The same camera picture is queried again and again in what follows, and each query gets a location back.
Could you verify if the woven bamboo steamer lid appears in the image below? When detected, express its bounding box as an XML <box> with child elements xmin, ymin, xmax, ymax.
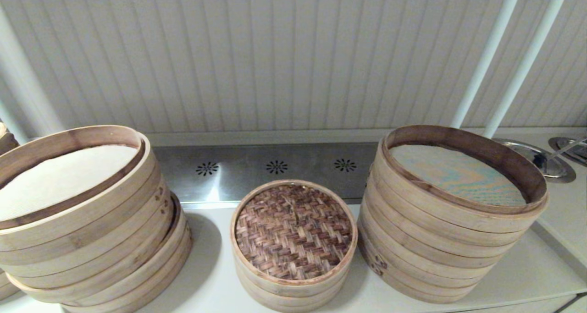
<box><xmin>231</xmin><ymin>180</ymin><xmax>358</xmax><ymax>287</ymax></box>

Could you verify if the white steamer liner cloth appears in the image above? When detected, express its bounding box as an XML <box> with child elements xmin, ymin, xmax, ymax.
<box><xmin>390</xmin><ymin>143</ymin><xmax>528</xmax><ymax>207</ymax></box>
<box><xmin>0</xmin><ymin>144</ymin><xmax>140</xmax><ymax>223</ymax></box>

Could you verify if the stainless steel vent panel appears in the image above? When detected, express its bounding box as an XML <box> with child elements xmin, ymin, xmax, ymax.
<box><xmin>151</xmin><ymin>142</ymin><xmax>381</xmax><ymax>204</ymax></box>

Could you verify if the thin white wall pipe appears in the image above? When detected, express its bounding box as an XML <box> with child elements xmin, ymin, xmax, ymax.
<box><xmin>451</xmin><ymin>0</ymin><xmax>526</xmax><ymax>129</ymax></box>
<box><xmin>484</xmin><ymin>0</ymin><xmax>574</xmax><ymax>139</ymax></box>

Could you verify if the thick white wall pipe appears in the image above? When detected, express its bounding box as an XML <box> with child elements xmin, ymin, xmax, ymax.
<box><xmin>0</xmin><ymin>6</ymin><xmax>66</xmax><ymax>139</ymax></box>

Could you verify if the metal utensil handle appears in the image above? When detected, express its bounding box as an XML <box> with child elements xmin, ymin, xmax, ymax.
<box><xmin>552</xmin><ymin>139</ymin><xmax>587</xmax><ymax>159</ymax></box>

